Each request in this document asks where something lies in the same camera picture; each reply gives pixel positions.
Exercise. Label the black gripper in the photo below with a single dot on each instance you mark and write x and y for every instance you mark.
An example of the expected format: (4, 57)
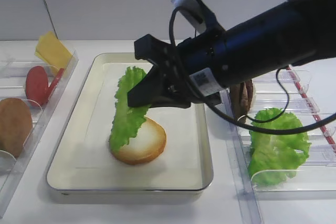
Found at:
(180, 75)

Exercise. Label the green lettuce leaf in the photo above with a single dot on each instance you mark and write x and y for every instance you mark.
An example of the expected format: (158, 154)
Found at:
(127, 120)
(276, 152)

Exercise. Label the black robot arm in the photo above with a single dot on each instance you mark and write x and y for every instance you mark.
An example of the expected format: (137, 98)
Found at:
(295, 32)

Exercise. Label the toasted bread slice on tray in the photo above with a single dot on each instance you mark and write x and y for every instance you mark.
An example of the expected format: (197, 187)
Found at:
(149, 144)

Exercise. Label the brown meat patty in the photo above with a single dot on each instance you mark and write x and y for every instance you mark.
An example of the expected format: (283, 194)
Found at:
(241, 96)

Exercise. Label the thin red tomato slice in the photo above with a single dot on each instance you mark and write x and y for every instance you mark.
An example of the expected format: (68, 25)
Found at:
(53, 85)

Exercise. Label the yellow cheese slice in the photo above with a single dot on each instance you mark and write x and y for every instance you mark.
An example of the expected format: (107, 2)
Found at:
(51, 50)

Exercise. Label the green lettuce leaf in rack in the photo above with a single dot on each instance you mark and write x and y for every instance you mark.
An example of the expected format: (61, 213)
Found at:
(276, 152)

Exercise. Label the brown bread slice in rack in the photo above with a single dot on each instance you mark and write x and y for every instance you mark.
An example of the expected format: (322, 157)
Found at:
(16, 124)

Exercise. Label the white metal tray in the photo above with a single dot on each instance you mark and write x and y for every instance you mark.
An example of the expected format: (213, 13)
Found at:
(109, 147)

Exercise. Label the clear acrylic right rack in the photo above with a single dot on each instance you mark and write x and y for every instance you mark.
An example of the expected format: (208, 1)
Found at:
(309, 197)

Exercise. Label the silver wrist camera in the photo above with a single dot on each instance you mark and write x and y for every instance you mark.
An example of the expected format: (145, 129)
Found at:
(193, 14)

